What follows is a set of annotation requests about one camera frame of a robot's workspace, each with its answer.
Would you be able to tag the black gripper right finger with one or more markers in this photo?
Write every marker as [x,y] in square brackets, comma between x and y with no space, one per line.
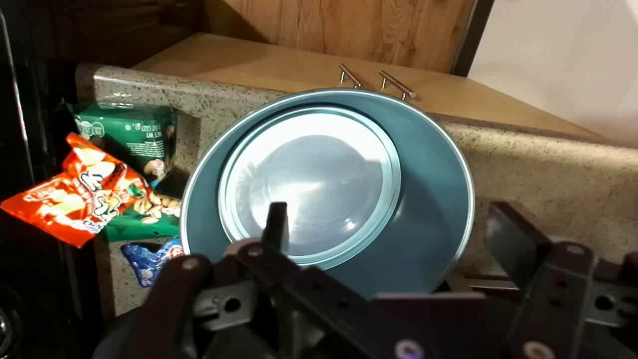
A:
[554,279]

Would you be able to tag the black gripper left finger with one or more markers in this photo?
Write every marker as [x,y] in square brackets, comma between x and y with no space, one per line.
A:
[302,313]

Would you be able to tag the blue snack bag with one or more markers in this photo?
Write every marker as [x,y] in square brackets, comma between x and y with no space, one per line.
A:
[147,259]

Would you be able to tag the green snack bag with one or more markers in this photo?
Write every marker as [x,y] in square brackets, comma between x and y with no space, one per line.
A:
[145,138]

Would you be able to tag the red snack bag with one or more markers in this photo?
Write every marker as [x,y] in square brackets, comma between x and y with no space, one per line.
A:
[77,203]

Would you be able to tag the large blue bowl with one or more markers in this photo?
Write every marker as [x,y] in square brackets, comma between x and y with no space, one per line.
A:
[378,191]

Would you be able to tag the wooden lower cabinet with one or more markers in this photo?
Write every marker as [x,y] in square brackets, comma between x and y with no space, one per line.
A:
[298,44]

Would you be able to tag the black electric stove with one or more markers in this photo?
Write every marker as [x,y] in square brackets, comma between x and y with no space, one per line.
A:
[49,289]

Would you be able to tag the silver cabinet handle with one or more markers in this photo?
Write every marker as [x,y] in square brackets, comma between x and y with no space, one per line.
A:
[346,74]
[396,82]

